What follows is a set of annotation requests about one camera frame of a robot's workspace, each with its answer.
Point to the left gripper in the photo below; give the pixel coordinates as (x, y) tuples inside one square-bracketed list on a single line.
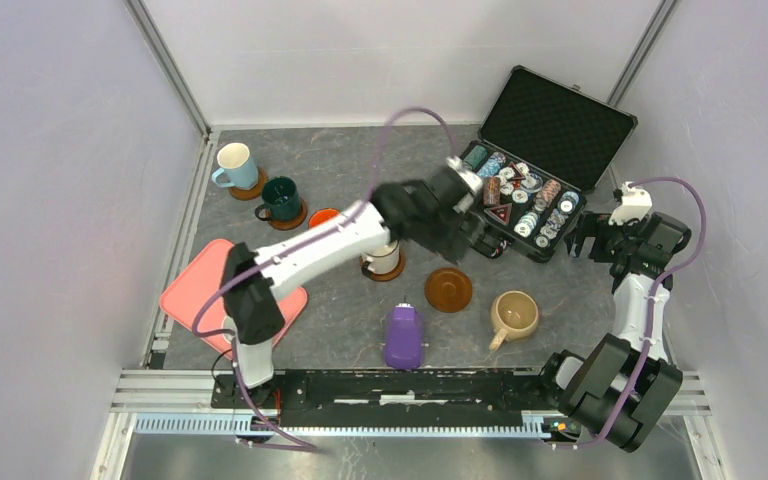
[(450, 246)]

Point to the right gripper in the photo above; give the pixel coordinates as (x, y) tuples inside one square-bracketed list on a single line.
[(590, 224)]

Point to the white mug dark handle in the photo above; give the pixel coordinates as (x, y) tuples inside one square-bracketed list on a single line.
[(383, 259)]

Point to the brown wooden coaster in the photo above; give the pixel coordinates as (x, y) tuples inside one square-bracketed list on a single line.
[(293, 223), (385, 277), (252, 193), (448, 290)]

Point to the orange mug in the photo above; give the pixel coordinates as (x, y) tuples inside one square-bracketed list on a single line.
[(321, 216)]

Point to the beige mug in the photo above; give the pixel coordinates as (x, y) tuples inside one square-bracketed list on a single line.
[(515, 316)]

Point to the dark green mug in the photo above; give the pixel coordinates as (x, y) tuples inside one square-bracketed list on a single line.
[(281, 201)]

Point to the light blue mug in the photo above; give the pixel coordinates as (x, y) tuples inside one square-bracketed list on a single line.
[(236, 168)]

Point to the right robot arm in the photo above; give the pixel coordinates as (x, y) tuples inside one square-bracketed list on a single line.
[(622, 388)]

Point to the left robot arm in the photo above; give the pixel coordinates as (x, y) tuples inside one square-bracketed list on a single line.
[(292, 263)]

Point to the red black triangle card box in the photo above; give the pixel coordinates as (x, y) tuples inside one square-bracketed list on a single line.
[(500, 213)]

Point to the purple plastic box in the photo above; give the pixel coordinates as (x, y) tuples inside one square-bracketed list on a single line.
[(404, 342)]

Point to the black poker chip case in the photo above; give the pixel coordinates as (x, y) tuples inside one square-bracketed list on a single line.
[(549, 145)]

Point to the pink tray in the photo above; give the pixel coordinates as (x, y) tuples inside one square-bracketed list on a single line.
[(192, 291)]

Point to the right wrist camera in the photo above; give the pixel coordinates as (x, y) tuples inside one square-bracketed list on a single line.
[(634, 203)]

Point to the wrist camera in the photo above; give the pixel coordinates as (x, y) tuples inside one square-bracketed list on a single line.
[(634, 203), (474, 182)]

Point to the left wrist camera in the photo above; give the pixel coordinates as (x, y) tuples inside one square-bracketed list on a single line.
[(474, 182)]

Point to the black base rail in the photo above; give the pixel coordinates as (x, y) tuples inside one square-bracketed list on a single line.
[(379, 398)]

